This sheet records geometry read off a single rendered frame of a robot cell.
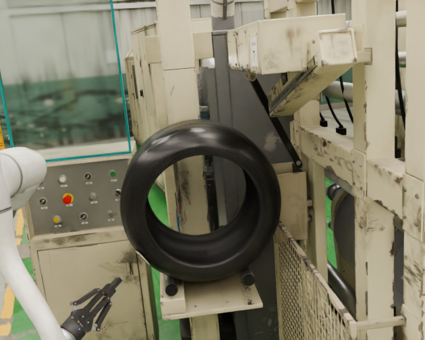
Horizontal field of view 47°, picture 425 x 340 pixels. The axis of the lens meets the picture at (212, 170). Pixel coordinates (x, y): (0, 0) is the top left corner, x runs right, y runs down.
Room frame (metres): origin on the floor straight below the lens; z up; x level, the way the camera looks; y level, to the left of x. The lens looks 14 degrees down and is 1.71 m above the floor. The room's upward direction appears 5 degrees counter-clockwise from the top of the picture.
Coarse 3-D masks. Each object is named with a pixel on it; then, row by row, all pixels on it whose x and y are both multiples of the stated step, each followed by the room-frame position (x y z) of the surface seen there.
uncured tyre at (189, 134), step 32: (192, 128) 1.63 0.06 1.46; (224, 128) 1.66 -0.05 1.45; (160, 160) 1.57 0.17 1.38; (256, 160) 1.61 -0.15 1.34; (128, 192) 1.58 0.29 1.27; (256, 192) 1.87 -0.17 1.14; (128, 224) 1.58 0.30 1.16; (160, 224) 1.84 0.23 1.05; (256, 224) 1.62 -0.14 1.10; (160, 256) 1.57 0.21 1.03; (192, 256) 1.81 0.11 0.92; (224, 256) 1.78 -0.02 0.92; (256, 256) 1.63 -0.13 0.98
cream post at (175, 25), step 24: (168, 0) 1.95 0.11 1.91; (168, 24) 1.95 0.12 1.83; (168, 48) 1.95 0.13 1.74; (192, 48) 1.96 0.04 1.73; (168, 72) 1.94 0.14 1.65; (192, 72) 1.95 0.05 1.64; (168, 96) 1.94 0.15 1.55; (192, 96) 1.95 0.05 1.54; (168, 120) 2.01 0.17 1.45; (192, 168) 1.95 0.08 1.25; (192, 192) 1.95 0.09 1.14; (192, 216) 1.95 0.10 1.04; (192, 336) 1.95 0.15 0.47; (216, 336) 1.95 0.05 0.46
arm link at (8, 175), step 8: (0, 160) 1.30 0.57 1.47; (8, 160) 1.32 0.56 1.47; (0, 168) 1.27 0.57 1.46; (8, 168) 1.30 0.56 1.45; (16, 168) 1.33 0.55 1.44; (0, 176) 1.26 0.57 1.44; (8, 176) 1.29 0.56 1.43; (16, 176) 1.32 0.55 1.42; (0, 184) 1.25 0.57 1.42; (8, 184) 1.28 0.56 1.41; (16, 184) 1.31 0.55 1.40; (0, 192) 1.24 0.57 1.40; (8, 192) 1.27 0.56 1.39; (16, 192) 1.34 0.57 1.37; (0, 200) 1.24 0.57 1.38; (8, 200) 1.26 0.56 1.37; (0, 208) 1.23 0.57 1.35
